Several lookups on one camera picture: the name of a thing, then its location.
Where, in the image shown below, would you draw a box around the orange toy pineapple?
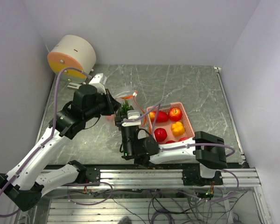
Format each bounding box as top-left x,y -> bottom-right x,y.
119,99 -> 133,116

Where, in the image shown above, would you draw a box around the clear zip bag orange zipper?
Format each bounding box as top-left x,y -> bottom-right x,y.
105,90 -> 147,128

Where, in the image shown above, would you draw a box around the red toy tomato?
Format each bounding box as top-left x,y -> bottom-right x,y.
154,128 -> 168,143

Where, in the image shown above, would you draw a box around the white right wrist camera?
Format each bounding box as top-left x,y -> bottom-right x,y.
122,110 -> 141,127

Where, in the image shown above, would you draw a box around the yellow toy bell pepper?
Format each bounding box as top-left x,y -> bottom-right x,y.
171,121 -> 185,137

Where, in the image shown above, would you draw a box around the small white metal bracket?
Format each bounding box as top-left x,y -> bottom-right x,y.
67,82 -> 81,90

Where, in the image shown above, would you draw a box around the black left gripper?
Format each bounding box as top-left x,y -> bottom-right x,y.
84,88 -> 122,121

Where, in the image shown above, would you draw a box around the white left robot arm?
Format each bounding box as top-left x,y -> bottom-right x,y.
0,84 -> 121,211

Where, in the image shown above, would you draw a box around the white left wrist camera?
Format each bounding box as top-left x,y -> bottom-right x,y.
89,73 -> 107,94

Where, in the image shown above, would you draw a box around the pink toy peach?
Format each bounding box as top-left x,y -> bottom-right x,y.
179,137 -> 189,141

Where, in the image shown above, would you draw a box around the pink perforated plastic basket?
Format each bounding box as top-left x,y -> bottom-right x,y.
147,102 -> 195,144

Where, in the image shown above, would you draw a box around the cream cylindrical drawer cabinet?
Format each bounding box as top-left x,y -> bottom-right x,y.
47,35 -> 97,74

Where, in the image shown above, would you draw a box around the aluminium rail frame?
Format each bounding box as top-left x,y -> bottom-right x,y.
20,163 -> 271,224

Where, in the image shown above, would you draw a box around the loose wires under table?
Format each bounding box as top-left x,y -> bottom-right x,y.
67,181 -> 242,224

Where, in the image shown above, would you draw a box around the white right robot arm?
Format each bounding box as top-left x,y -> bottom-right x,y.
114,113 -> 227,185

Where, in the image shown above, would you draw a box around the red toy apple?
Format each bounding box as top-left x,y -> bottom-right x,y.
168,107 -> 182,122

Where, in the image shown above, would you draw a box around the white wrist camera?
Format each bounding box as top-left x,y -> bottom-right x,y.
89,73 -> 107,94
122,110 -> 141,127

